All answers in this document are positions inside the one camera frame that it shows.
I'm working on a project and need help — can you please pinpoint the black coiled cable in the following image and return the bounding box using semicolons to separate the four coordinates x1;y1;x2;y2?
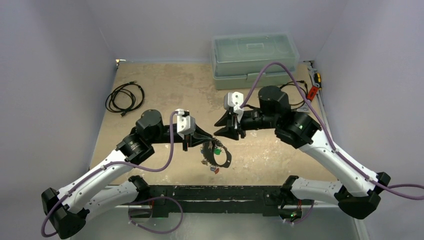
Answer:
105;81;146;117
278;80;310;111

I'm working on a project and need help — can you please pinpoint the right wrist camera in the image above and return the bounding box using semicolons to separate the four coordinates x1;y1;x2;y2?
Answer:
223;91;244;116

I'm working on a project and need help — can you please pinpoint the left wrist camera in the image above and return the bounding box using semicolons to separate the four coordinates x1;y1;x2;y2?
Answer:
175;108;196;138

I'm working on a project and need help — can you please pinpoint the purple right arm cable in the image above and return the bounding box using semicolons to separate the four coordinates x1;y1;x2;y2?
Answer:
240;61;424;226

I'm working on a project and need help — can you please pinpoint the green plastic toolbox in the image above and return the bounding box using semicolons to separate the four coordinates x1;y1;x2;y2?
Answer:
210;32;300;90

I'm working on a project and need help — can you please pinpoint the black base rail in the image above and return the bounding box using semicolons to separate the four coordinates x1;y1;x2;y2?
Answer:
132;185;312;222

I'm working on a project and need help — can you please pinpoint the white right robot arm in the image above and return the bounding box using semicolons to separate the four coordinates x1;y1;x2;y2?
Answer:
215;86;391;220

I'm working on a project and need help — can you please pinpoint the yellow black tool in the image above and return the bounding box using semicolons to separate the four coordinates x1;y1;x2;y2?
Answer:
307;63;322;90

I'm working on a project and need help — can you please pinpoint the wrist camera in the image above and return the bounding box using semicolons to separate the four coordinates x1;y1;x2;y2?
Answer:
223;91;244;116
175;108;196;138

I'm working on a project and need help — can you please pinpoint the black coiled cable left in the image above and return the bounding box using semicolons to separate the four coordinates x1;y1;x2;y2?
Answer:
105;81;146;117

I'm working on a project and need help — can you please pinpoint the red handled adjustable wrench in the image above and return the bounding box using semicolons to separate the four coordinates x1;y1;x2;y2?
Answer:
295;85;321;113

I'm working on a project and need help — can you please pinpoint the key with green tag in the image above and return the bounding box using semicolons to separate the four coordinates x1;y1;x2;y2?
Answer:
214;148;222;155

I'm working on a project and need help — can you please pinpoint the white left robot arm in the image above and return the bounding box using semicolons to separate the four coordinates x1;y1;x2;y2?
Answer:
40;108;216;239

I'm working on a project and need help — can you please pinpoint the black coiled cable right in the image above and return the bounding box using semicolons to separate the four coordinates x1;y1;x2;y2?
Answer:
278;80;310;111

